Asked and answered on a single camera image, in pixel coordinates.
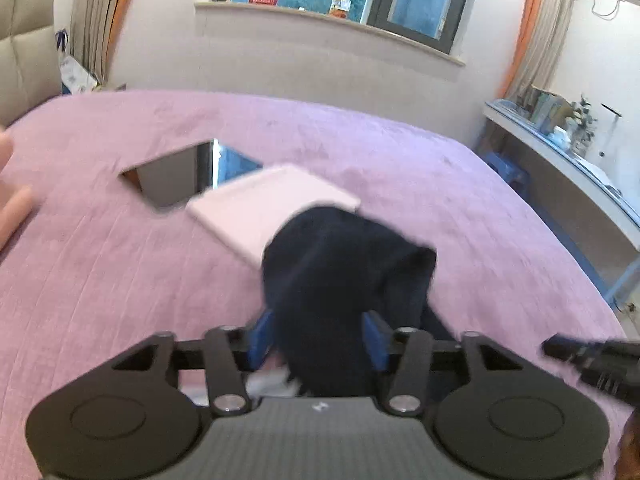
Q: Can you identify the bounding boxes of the pink quilted bedspread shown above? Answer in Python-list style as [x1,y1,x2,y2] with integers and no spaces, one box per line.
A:
[0,89,632,480]

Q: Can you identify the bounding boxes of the small flower plant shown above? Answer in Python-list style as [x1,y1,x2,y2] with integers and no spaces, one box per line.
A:
[566,92,599,155]

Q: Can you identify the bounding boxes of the beige and orange curtain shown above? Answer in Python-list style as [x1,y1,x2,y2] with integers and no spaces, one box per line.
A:
[70,0,149,87]
[499,0,594,107]

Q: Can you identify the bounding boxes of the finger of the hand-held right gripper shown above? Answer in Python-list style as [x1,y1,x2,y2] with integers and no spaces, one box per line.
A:
[542,334,640,404]

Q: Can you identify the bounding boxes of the rectangular mirror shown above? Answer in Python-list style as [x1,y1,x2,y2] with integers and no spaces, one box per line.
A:
[119,137,265,211]

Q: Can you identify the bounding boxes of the beige padded headboard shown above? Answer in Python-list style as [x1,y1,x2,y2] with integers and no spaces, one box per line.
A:
[0,0,63,128]

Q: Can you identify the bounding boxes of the dark navy garment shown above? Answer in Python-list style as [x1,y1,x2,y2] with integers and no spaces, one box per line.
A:
[260,205,453,398]

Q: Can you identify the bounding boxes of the white and blue bag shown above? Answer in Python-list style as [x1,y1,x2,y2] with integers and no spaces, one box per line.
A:
[54,27,99,96]

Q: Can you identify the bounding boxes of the flat pale pink box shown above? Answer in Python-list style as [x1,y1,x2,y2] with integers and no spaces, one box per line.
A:
[185,162,362,267]

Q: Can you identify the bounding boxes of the pale stone windowsill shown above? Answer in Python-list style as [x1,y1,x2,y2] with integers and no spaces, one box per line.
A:
[194,0,467,69]

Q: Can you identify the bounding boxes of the row of books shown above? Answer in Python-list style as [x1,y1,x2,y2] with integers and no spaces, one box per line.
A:
[519,85,572,129]

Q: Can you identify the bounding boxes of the pink pillow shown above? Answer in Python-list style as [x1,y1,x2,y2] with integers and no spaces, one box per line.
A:
[0,129,14,173]
[0,185,37,253]

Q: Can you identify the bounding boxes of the white wall desk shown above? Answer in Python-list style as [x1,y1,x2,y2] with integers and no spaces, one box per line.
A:
[481,99,640,312]

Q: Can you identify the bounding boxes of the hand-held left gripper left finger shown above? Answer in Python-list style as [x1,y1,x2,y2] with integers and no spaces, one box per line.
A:
[111,309,275,417]

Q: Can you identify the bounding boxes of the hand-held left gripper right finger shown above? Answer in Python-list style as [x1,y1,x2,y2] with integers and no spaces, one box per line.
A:
[362,310,526,417]

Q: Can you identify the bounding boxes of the blue plastic stool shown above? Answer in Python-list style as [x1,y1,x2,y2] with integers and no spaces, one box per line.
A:
[481,152,532,195]

